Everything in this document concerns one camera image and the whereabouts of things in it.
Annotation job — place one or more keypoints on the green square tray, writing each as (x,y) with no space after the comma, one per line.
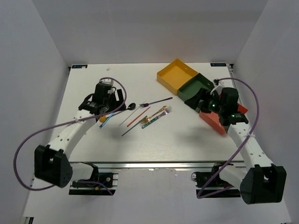
(191,87)

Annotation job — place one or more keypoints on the black spoon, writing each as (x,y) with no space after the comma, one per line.
(131,107)

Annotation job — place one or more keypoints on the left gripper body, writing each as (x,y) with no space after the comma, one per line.
(110,103)

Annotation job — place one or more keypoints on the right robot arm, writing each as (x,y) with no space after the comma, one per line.
(249,170)

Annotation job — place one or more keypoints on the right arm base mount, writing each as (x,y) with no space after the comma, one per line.
(215,188)

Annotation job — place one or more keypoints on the left corner label sticker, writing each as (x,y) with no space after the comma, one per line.
(79,66)

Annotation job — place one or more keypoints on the silver fork green handle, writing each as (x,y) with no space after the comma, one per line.
(168,110)

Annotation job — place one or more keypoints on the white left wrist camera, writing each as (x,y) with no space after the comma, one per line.
(107,81)

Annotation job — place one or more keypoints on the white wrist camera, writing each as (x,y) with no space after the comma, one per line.
(107,81)
(218,86)

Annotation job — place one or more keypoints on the right corner label sticker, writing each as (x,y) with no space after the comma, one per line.
(218,64)

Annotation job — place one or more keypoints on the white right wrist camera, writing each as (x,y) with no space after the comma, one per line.
(218,86)

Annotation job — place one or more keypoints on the yellow square tray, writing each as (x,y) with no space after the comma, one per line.
(175,75)

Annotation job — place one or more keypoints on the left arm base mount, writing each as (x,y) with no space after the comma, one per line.
(91,180)

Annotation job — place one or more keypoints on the orange chopstick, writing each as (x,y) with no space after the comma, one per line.
(135,119)

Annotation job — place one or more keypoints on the purple iridescent fork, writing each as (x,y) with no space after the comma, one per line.
(143,105)

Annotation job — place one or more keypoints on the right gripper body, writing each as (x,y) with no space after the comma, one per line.
(210,103)

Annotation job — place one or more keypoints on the red square tray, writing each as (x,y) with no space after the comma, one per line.
(215,120)

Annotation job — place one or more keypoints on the corner label sticker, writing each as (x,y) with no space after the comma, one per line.
(79,66)
(218,64)

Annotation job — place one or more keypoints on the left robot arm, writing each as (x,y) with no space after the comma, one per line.
(52,161)

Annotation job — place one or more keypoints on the ornate gold fork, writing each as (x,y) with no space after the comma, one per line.
(146,120)

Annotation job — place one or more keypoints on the aluminium table edge rail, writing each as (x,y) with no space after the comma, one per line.
(155,165)

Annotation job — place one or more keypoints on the wooden yellow spoon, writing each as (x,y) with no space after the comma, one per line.
(102,119)

